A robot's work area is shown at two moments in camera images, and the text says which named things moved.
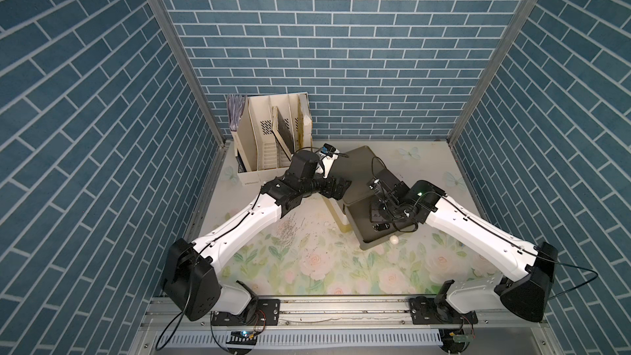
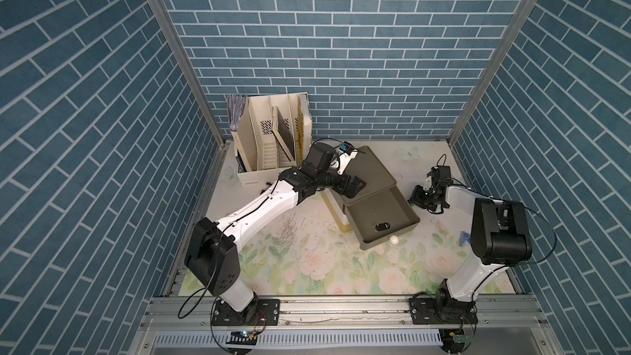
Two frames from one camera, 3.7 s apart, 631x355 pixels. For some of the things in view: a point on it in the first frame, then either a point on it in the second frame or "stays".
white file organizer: [259, 155] stays
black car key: [380, 227] stays
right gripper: [373, 216] -> [415, 198]
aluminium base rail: [345, 326] stays
